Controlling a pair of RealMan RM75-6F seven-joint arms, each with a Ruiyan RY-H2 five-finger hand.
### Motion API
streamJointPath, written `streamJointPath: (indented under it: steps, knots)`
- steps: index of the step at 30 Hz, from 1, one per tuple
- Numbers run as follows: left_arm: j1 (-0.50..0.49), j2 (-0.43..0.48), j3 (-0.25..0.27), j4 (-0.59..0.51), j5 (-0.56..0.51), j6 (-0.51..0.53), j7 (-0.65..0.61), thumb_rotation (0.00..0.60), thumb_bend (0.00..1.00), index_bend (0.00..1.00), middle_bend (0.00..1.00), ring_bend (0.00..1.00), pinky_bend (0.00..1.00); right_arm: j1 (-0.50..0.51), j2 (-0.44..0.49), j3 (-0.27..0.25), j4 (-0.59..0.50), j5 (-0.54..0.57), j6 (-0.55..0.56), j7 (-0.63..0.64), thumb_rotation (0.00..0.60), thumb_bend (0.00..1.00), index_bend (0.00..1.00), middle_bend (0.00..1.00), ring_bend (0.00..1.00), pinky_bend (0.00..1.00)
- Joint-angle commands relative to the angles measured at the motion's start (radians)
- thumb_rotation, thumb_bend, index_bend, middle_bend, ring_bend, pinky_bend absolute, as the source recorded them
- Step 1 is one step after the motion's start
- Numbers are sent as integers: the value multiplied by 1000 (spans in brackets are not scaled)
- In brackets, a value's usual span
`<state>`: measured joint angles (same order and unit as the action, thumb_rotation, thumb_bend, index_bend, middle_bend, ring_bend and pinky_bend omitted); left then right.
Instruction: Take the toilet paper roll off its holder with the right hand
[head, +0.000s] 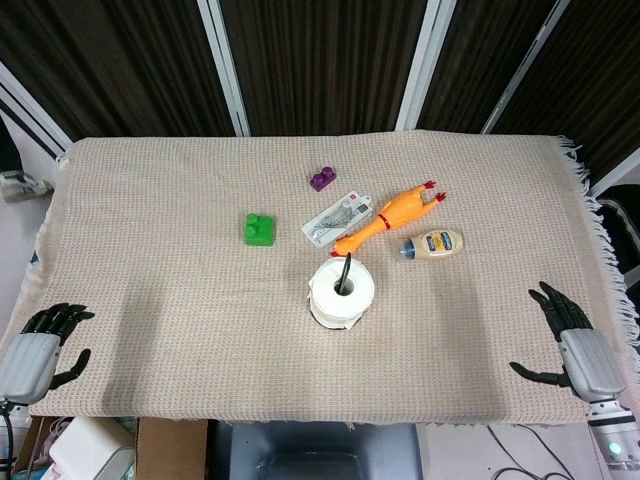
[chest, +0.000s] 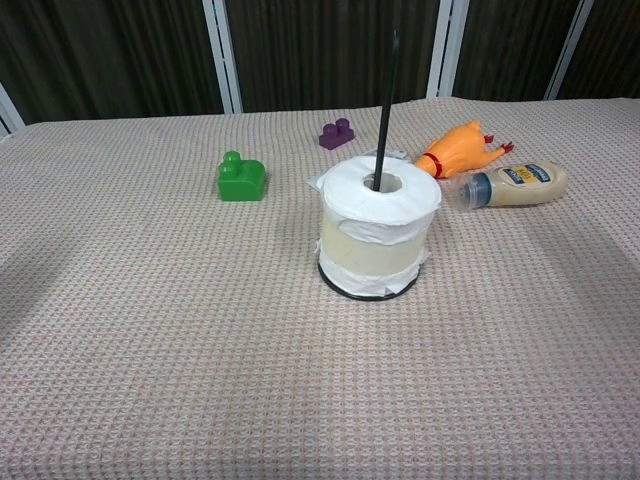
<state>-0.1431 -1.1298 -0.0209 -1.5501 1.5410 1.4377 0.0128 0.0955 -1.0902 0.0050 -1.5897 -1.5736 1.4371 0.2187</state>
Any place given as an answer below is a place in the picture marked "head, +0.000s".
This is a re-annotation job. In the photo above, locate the right black grey robot hand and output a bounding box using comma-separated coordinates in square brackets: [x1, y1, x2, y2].
[509, 280, 626, 401]

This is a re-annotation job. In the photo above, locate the left black grey robot hand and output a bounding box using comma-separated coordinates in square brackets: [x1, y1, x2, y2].
[0, 302, 95, 404]

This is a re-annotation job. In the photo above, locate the white toilet paper roll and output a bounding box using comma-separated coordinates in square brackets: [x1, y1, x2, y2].
[306, 255, 376, 332]

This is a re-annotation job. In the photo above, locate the black robot base housing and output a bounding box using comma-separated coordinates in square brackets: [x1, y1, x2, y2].
[207, 421, 424, 480]

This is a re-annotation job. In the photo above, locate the white plastic appliance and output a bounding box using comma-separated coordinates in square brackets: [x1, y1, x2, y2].
[48, 415, 137, 480]

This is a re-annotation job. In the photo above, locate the black bag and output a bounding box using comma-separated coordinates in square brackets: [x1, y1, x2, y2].
[597, 183, 640, 281]

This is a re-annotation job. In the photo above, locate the beige woven tablecloth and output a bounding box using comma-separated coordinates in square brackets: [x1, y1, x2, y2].
[0, 128, 637, 427]

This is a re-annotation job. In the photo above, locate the brown cardboard box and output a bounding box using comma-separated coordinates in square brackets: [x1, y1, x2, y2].
[14, 414, 209, 480]

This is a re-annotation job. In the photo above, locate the grey device on floor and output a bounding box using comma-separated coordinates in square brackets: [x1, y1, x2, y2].
[0, 169, 54, 203]

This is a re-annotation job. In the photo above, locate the mayonnaise squeeze bottle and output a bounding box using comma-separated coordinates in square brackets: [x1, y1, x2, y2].
[398, 228, 465, 262]

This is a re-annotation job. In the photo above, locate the orange rubber chicken toy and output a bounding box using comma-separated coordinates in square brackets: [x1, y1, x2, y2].
[332, 179, 449, 259]

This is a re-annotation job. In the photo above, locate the green toy building block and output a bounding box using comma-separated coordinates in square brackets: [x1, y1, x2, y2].
[243, 212, 278, 248]

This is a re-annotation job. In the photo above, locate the clear blister pack with card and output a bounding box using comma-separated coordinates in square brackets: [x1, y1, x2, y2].
[301, 191, 374, 247]

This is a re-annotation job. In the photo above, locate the purple toy building block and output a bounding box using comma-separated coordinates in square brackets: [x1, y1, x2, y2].
[309, 166, 338, 193]

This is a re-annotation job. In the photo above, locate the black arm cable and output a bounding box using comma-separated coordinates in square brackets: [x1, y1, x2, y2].
[0, 398, 17, 472]

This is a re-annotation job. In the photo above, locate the black floor cable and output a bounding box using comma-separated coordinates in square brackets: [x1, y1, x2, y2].
[487, 424, 601, 480]

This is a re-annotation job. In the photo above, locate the white partition frame post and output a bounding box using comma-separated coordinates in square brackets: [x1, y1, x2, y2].
[197, 0, 251, 137]
[394, 0, 451, 132]
[482, 0, 571, 134]
[0, 59, 74, 154]
[589, 139, 640, 199]

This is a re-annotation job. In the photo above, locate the black wire roll holder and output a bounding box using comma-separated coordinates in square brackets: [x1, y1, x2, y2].
[338, 252, 354, 295]

